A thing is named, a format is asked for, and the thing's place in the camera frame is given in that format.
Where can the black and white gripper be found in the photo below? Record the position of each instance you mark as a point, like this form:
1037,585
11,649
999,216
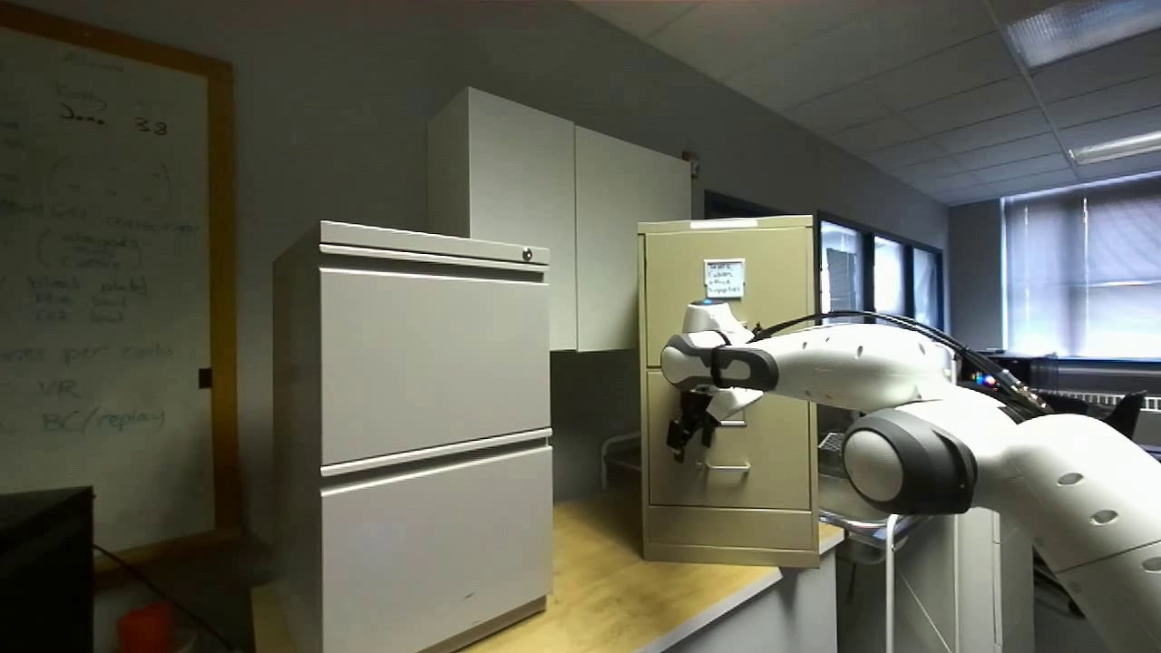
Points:
700,410

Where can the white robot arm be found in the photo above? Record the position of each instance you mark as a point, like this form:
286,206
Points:
925,445

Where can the grey lower counter cabinet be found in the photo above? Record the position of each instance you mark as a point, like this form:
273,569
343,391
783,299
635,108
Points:
793,614

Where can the grey two-drawer filing cabinet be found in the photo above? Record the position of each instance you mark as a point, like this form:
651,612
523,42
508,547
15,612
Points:
412,437

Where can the window with blinds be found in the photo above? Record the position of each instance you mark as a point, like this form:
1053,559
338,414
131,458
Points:
1081,273

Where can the red cup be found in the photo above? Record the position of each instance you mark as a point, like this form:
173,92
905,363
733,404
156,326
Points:
146,629

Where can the wood framed whiteboard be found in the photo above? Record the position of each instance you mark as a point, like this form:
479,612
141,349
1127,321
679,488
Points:
117,281

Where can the black box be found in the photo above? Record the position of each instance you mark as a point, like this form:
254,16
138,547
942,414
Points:
43,571

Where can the white wall cabinet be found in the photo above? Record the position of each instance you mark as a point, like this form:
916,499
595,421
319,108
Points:
523,177

